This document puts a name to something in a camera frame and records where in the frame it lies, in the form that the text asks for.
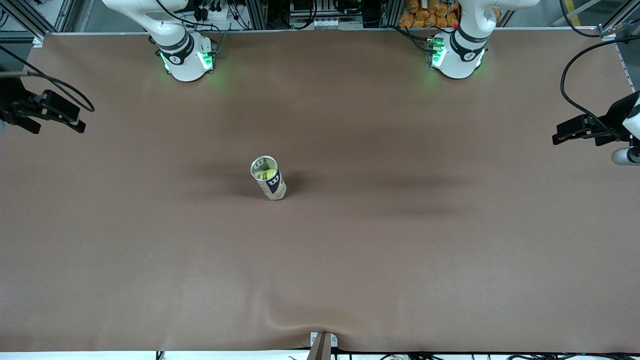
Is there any clear tennis ball can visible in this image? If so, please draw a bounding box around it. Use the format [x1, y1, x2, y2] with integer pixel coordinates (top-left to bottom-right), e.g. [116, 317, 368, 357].
[250, 155, 288, 201]

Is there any metal edge bracket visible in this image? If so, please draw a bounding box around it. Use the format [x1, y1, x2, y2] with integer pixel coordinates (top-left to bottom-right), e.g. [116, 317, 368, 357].
[307, 331, 339, 360]

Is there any orange packets pile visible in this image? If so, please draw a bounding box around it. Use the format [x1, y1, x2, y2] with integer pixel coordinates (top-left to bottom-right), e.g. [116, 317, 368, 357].
[398, 0, 502, 29]

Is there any white connector block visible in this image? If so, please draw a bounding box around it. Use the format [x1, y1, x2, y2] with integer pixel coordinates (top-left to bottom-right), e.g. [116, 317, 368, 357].
[290, 17, 366, 30]

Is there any aluminium frame profile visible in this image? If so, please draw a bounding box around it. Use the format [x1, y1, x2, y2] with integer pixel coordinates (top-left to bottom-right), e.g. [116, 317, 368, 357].
[0, 0, 76, 48]
[597, 0, 640, 93]

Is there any brown table mat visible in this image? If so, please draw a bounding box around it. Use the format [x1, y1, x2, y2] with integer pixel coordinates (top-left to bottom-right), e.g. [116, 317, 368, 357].
[0, 30, 640, 353]

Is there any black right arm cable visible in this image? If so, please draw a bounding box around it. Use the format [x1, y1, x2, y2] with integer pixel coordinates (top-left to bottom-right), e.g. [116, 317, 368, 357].
[0, 45, 96, 114]

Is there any aluminium frame post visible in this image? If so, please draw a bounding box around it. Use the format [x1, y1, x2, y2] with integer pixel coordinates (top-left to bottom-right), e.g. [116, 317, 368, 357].
[240, 0, 291, 31]

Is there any green lit controller board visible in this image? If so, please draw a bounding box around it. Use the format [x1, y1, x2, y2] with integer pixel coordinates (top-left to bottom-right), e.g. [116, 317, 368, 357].
[426, 36, 446, 70]

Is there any white power strip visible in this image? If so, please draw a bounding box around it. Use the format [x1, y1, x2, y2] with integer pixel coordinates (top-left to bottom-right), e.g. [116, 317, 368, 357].
[197, 5, 231, 23]

